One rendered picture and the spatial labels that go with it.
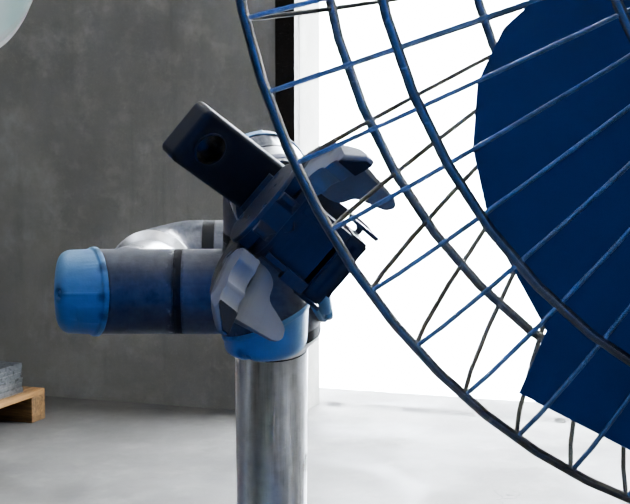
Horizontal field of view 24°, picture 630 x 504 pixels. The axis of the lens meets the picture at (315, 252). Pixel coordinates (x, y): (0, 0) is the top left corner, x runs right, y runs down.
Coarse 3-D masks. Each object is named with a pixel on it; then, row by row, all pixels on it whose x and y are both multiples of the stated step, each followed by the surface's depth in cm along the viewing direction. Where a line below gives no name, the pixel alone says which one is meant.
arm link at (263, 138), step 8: (248, 136) 126; (256, 136) 125; (264, 136) 125; (272, 136) 125; (264, 144) 121; (272, 144) 121; (224, 200) 125; (224, 208) 125; (224, 216) 125; (232, 216) 124; (224, 224) 126; (232, 224) 124; (224, 232) 126
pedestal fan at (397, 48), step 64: (320, 0) 57; (384, 0) 57; (576, 0) 67; (256, 64) 58; (512, 64) 57; (576, 64) 66; (512, 128) 58; (576, 128) 65; (512, 192) 58; (576, 192) 64; (448, 256) 64; (512, 256) 59; (576, 256) 64; (448, 320) 59; (512, 320) 65; (576, 320) 60; (448, 384) 60; (576, 384) 63
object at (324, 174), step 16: (320, 160) 102; (336, 160) 98; (352, 160) 97; (368, 160) 96; (320, 176) 101; (336, 176) 100; (352, 176) 101; (368, 176) 100; (320, 192) 102; (336, 192) 104; (352, 192) 103; (384, 192) 101; (384, 208) 103
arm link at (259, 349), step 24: (192, 264) 125; (216, 264) 125; (264, 264) 124; (192, 288) 124; (288, 288) 125; (192, 312) 124; (288, 312) 125; (240, 336) 126; (288, 336) 126; (264, 360) 126
